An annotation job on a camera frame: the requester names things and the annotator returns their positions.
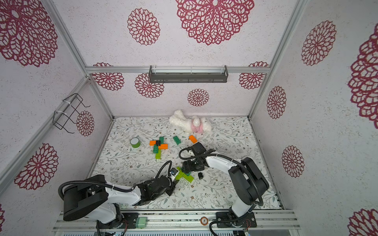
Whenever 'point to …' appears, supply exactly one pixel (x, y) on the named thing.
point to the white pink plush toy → (193, 124)
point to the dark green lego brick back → (176, 139)
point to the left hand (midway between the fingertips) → (175, 179)
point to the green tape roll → (135, 142)
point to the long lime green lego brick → (158, 156)
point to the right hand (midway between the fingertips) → (186, 167)
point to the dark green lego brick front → (155, 149)
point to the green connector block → (141, 222)
